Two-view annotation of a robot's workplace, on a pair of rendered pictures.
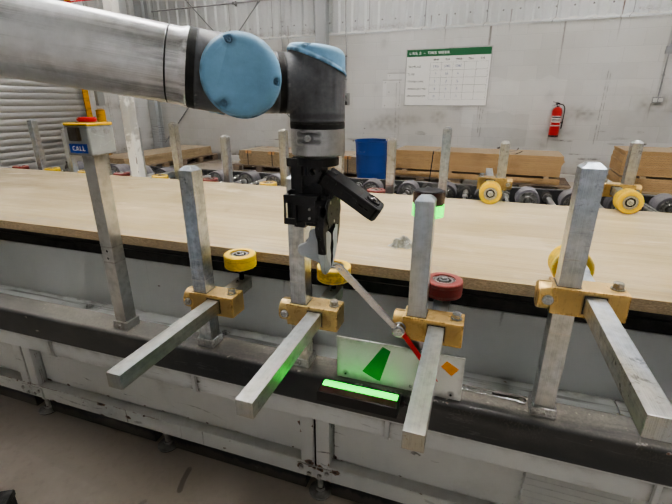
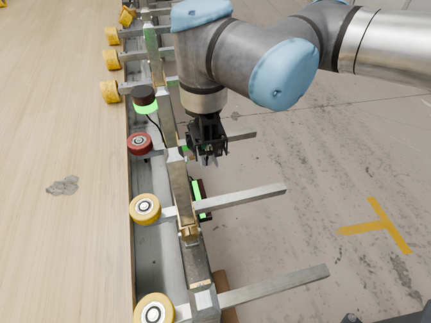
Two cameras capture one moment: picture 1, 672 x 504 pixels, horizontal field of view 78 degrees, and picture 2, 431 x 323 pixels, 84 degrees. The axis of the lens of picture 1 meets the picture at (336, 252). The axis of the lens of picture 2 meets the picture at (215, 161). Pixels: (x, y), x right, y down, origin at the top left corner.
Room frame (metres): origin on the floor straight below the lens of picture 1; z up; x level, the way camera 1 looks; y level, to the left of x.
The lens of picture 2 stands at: (0.91, 0.37, 1.46)
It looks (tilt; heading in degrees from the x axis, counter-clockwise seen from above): 50 degrees down; 237
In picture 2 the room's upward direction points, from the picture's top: straight up
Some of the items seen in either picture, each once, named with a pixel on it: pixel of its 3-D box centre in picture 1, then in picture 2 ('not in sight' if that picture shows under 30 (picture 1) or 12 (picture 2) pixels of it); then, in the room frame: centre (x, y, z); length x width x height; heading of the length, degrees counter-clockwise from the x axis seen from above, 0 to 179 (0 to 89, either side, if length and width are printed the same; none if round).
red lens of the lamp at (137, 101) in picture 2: (428, 196); (143, 95); (0.77, -0.18, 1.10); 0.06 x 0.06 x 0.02
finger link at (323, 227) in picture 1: (323, 229); not in sight; (0.68, 0.02, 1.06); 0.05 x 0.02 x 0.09; 161
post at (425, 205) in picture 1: (417, 314); (173, 150); (0.73, -0.16, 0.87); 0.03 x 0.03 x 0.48; 71
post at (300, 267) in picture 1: (300, 285); (185, 212); (0.81, 0.08, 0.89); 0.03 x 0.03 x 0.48; 71
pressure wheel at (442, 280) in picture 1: (441, 300); (142, 150); (0.81, -0.23, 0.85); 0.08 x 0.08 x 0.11
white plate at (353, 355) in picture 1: (397, 367); not in sight; (0.71, -0.13, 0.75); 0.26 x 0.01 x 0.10; 71
